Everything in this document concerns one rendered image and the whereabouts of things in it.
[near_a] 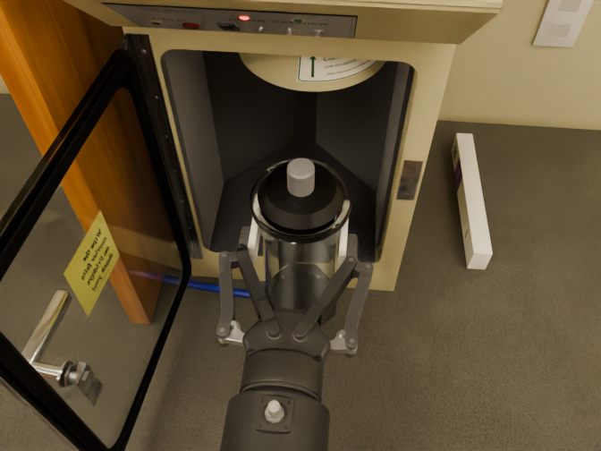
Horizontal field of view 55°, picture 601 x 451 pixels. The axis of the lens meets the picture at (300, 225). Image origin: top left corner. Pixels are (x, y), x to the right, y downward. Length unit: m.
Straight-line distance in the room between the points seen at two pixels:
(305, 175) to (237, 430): 0.24
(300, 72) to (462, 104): 0.63
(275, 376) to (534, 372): 0.49
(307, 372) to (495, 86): 0.80
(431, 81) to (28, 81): 0.38
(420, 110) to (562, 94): 0.63
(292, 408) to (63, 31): 0.40
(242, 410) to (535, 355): 0.53
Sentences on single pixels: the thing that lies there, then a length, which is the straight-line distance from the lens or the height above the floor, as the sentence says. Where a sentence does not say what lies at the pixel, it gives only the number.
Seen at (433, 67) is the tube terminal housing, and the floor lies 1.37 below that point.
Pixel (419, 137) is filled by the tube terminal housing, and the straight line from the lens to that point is 0.65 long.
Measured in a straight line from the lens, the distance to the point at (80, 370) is 0.59.
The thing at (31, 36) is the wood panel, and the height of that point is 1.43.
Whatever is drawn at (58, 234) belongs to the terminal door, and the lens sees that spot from 0.52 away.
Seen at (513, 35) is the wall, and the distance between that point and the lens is 1.12.
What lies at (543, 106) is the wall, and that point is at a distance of 1.24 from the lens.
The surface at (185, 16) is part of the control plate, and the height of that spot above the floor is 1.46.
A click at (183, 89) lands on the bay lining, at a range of 0.69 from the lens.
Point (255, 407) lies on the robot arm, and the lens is 0.50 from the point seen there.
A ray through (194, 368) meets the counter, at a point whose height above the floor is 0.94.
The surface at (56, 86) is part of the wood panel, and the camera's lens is 0.60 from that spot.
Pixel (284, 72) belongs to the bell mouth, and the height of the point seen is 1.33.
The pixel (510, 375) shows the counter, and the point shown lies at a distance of 0.89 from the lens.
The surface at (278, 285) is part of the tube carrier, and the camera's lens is 0.69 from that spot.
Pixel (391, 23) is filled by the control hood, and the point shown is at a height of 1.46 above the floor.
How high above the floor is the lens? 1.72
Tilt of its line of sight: 53 degrees down
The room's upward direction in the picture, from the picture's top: straight up
